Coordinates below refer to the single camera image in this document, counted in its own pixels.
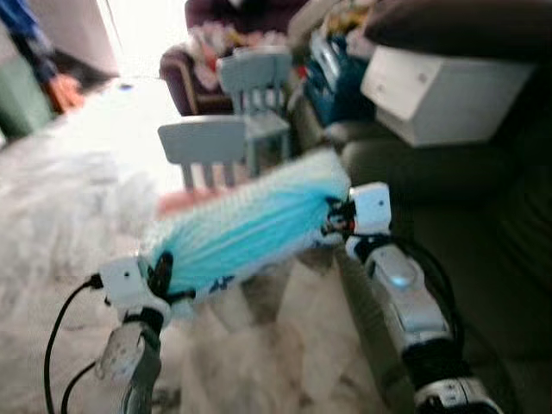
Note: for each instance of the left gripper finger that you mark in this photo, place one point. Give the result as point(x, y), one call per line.
point(161, 274)

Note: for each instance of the teal dotted plush pillow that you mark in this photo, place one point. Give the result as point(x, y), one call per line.
point(250, 228)

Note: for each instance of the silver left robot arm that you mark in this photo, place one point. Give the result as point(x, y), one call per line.
point(129, 362)

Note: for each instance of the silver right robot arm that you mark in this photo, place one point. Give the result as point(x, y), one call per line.
point(401, 293)

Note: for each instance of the grey green leather sofa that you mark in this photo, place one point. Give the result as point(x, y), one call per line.
point(483, 259)

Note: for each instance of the purple sofa with cream trim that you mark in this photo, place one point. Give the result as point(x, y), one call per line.
point(185, 86)

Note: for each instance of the red cloth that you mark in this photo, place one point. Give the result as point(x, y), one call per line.
point(185, 203)

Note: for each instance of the blue suitcase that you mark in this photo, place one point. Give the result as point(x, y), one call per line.
point(332, 95)

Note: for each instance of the light blue child chair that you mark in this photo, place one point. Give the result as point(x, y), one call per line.
point(250, 73)
point(203, 142)

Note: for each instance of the white drawer box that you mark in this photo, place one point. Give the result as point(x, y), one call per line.
point(440, 99)

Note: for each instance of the blue floor mat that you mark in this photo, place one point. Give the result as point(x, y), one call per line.
point(125, 86)

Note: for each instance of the yellow white clothes heap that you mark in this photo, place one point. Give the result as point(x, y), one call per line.
point(345, 17)

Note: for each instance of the orange cloth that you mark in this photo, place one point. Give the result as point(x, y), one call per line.
point(67, 93)

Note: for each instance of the colourful clothes pile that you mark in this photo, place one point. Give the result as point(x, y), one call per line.
point(207, 43)

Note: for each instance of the blue denim clothes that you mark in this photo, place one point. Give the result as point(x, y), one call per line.
point(21, 26)

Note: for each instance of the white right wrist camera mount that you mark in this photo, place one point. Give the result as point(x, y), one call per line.
point(373, 207)

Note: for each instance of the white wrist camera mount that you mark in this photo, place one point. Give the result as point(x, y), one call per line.
point(125, 280)
point(373, 207)

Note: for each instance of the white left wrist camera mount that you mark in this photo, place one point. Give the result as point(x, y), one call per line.
point(125, 280)

